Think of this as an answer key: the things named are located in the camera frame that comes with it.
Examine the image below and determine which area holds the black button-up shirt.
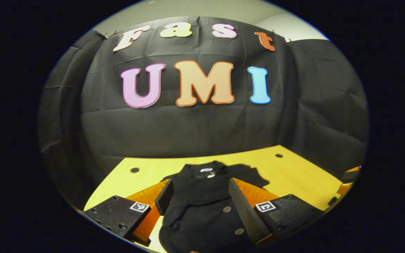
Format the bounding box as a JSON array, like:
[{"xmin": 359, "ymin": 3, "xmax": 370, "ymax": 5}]
[{"xmin": 159, "ymin": 161, "xmax": 270, "ymax": 253}]

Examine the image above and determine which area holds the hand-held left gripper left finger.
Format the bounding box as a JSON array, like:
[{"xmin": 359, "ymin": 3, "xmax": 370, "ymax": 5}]
[{"xmin": 83, "ymin": 179, "xmax": 174, "ymax": 246}]

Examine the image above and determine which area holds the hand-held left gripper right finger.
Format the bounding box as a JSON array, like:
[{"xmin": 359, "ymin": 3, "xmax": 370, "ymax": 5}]
[{"xmin": 229, "ymin": 177, "xmax": 326, "ymax": 245}]

